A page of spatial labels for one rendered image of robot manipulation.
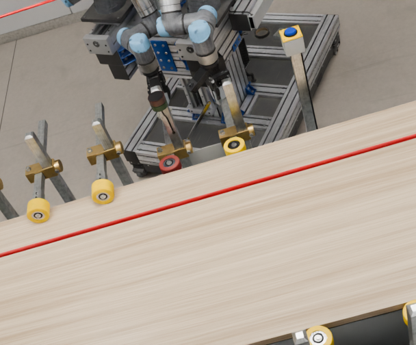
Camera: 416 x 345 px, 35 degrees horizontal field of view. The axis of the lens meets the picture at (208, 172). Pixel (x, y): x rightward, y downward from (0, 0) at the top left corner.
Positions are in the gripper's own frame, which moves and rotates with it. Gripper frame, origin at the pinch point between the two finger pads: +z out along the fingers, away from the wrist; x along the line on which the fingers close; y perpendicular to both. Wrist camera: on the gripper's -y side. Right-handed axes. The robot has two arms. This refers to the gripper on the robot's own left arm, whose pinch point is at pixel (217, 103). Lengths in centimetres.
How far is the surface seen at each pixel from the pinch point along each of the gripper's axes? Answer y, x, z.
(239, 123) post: 2.2, -11.2, 4.5
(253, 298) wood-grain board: -33, -80, 5
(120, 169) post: -44.2, 5.7, 9.9
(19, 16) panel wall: -40, 293, 77
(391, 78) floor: 119, 55, 95
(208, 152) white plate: -10.9, -2.3, 18.3
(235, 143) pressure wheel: -4.5, -20.0, 4.0
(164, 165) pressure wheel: -30.2, -10.4, 4.7
